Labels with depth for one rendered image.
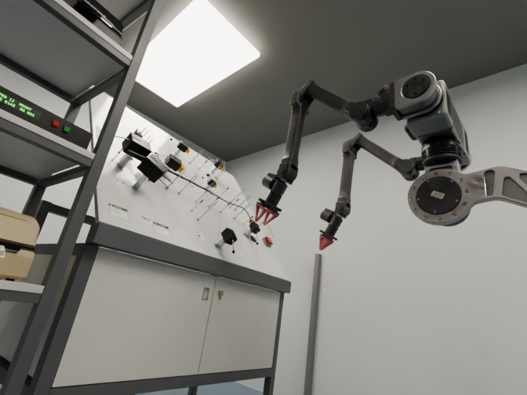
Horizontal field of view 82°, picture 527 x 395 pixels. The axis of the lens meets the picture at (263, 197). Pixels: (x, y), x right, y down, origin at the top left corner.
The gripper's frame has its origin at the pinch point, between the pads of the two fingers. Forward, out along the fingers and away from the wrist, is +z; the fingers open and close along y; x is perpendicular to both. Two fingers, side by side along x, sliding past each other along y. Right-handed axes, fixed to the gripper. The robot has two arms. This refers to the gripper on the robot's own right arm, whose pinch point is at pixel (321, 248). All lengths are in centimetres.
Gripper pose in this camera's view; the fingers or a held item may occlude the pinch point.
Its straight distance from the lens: 172.4
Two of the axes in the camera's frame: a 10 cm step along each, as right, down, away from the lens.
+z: -4.9, 8.7, 0.2
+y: -6.6, -3.5, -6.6
